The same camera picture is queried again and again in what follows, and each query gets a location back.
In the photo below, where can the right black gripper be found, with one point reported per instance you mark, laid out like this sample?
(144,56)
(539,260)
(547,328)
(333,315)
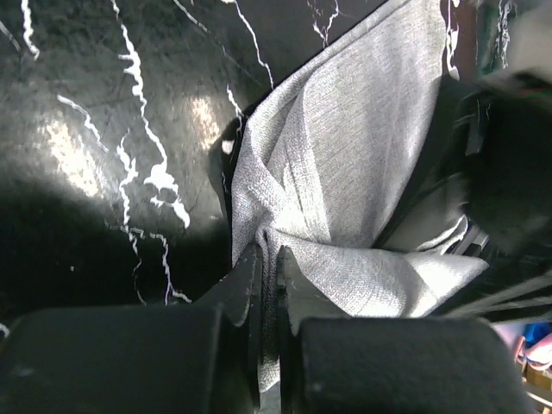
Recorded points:
(487,154)

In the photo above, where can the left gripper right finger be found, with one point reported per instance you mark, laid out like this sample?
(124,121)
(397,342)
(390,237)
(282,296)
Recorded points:
(334,364)

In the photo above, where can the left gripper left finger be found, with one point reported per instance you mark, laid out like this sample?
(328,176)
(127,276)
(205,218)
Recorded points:
(182,358)

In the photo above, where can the grey cloth napkin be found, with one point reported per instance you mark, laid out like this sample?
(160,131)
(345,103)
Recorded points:
(324,161)

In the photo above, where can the black marble pattern mat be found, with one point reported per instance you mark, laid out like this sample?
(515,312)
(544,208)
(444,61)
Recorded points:
(114,185)

